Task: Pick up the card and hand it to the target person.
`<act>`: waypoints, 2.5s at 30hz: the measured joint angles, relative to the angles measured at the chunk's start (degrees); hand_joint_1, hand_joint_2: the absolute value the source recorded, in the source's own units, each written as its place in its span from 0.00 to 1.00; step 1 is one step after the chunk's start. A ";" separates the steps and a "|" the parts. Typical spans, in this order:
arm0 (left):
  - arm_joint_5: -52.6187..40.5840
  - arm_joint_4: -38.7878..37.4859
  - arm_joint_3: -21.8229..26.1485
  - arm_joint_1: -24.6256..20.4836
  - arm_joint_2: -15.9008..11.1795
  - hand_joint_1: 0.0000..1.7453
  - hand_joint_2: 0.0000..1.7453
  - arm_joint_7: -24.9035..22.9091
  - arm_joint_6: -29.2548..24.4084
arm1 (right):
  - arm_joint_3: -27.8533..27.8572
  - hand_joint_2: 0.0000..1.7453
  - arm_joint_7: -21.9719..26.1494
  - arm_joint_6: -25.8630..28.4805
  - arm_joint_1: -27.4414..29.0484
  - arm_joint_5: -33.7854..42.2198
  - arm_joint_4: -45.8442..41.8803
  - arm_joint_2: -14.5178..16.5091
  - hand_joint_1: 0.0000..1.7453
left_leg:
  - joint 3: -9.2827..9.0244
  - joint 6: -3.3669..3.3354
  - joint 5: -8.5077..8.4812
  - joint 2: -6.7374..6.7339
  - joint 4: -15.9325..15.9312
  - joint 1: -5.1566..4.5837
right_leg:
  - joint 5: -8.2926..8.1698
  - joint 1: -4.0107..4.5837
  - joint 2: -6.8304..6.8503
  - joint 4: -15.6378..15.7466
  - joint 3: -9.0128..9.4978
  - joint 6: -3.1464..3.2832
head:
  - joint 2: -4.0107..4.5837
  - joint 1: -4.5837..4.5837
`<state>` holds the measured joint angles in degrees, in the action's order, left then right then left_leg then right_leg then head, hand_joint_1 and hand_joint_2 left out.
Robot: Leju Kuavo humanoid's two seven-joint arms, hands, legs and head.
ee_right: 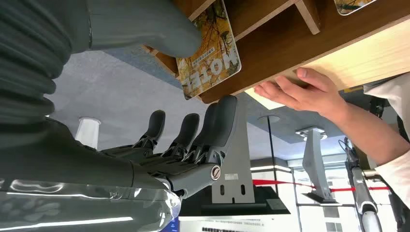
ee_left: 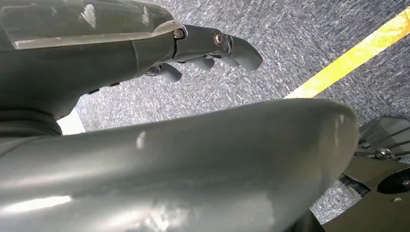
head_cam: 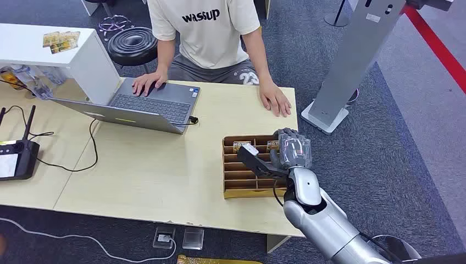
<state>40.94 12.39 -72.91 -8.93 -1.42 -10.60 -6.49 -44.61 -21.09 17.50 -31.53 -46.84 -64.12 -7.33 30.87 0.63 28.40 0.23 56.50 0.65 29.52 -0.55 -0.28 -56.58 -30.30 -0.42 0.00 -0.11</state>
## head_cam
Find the clear floor cover plate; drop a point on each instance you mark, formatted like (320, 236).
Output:
(193, 238)

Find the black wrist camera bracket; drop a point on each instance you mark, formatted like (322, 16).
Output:
(256, 164)

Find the yellow hotel card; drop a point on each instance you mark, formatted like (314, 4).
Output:
(272, 145)
(240, 145)

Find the grey laptop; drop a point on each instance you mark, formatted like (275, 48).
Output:
(153, 104)

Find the person's left hand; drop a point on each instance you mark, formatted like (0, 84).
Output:
(275, 98)

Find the black round stool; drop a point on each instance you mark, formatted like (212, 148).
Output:
(133, 45)

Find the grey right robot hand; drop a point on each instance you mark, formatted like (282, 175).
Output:
(295, 151)

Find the orange packaged item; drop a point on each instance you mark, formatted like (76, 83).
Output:
(9, 77)

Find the wooden card organizer box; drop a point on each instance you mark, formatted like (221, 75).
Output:
(240, 182)

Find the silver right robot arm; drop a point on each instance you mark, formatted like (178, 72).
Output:
(320, 222)

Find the chrome stool base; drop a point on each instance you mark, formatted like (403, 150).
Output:
(113, 23)

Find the person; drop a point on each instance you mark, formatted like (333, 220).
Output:
(207, 36)

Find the white shelf box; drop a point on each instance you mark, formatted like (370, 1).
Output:
(93, 73)

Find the person's left forearm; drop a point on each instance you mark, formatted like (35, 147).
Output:
(259, 54)

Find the white table leg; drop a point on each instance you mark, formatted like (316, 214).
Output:
(276, 243)

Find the person's right forearm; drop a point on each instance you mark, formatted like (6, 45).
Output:
(166, 56)

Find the grey kiosk stand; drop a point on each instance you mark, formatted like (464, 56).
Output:
(356, 54)

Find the floor power socket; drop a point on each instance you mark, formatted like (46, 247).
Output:
(164, 238)

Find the gold object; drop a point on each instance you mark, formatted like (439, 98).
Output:
(214, 261)

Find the red tape strip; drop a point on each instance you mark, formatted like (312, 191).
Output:
(437, 47)

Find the white furniture leg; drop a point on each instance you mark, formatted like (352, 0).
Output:
(90, 6)

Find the person's right hand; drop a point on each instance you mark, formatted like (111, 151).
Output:
(147, 82)

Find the black remote controller with antennas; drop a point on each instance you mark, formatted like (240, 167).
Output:
(18, 160)

